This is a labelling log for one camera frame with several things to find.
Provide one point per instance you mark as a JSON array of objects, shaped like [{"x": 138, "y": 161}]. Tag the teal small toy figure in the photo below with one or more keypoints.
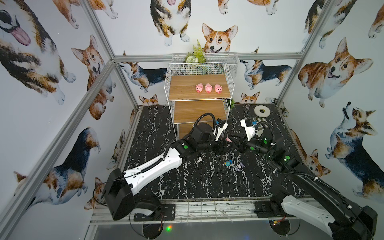
[{"x": 228, "y": 163}]

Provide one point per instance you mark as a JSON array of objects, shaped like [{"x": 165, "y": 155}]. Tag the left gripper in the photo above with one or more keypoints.
[{"x": 216, "y": 145}]

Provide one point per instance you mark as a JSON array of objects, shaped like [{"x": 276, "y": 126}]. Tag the green fern plant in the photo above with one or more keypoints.
[{"x": 197, "y": 56}]

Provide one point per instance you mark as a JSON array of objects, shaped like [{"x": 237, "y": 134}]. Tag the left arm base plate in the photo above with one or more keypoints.
[{"x": 164, "y": 212}]

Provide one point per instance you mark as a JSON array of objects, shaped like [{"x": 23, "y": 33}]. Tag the white wire wall basket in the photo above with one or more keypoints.
[{"x": 231, "y": 59}]

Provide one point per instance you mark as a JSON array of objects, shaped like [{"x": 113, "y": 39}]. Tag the white wire three-tier shelf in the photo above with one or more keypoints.
[{"x": 185, "y": 104}]

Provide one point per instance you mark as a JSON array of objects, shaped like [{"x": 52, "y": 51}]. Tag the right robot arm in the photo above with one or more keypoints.
[{"x": 339, "y": 217}]

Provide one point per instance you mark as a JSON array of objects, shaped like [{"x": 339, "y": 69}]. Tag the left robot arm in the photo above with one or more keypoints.
[{"x": 122, "y": 189}]

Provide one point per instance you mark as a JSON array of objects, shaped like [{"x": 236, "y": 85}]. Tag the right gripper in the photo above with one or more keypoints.
[{"x": 241, "y": 143}]

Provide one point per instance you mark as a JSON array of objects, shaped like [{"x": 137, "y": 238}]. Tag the black purple kuromi figure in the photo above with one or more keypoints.
[{"x": 238, "y": 167}]

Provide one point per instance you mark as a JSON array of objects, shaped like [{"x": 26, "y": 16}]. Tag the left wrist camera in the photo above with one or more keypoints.
[{"x": 219, "y": 128}]

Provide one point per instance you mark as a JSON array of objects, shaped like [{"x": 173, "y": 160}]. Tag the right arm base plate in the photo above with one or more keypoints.
[{"x": 268, "y": 209}]

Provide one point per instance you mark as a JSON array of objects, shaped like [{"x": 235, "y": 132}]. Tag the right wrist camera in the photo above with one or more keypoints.
[{"x": 249, "y": 125}]

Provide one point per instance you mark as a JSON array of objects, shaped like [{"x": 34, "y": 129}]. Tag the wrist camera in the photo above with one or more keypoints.
[
  {"x": 249, "y": 125},
  {"x": 219, "y": 128}
]

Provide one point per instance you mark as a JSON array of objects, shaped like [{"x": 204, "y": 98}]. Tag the white tape roll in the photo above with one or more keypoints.
[{"x": 262, "y": 111}]

